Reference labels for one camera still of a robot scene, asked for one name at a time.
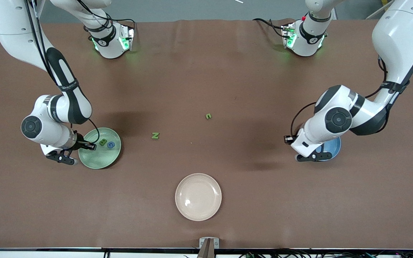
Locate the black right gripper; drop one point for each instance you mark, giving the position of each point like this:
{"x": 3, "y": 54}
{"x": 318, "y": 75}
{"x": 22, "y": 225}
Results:
{"x": 80, "y": 140}

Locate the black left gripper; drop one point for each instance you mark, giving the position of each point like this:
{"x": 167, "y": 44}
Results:
{"x": 289, "y": 141}

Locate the green capital letter B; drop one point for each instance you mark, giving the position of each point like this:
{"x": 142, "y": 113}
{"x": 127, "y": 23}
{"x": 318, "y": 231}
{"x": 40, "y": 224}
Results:
{"x": 103, "y": 142}

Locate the blue capital letter G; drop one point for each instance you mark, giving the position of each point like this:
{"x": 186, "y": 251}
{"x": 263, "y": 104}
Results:
{"x": 108, "y": 144}

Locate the green capital letter N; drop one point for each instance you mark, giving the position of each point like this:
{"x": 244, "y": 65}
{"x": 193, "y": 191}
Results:
{"x": 155, "y": 135}

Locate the green lowercase letter n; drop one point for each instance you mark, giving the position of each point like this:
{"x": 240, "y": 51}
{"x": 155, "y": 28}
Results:
{"x": 208, "y": 114}

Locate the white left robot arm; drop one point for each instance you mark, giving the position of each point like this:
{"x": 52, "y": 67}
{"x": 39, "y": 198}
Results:
{"x": 400, "y": 36}

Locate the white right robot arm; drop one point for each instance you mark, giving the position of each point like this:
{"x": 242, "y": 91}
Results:
{"x": 9, "y": 28}

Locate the light green plate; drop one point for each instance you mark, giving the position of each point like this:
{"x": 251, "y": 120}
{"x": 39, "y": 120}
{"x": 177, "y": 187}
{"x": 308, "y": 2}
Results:
{"x": 100, "y": 157}

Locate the blue plate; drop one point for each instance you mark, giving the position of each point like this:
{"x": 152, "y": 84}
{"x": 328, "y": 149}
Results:
{"x": 333, "y": 150}

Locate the beige plate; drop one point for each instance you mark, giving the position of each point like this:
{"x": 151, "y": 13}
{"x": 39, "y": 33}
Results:
{"x": 198, "y": 197}

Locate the metal base connector box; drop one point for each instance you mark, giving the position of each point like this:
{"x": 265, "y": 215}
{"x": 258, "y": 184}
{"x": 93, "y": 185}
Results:
{"x": 126, "y": 39}

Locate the brown table mat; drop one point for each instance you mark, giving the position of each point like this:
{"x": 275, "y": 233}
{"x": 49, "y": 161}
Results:
{"x": 199, "y": 53}

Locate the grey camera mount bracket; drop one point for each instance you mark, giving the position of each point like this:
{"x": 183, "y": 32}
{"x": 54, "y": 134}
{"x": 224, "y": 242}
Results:
{"x": 208, "y": 247}

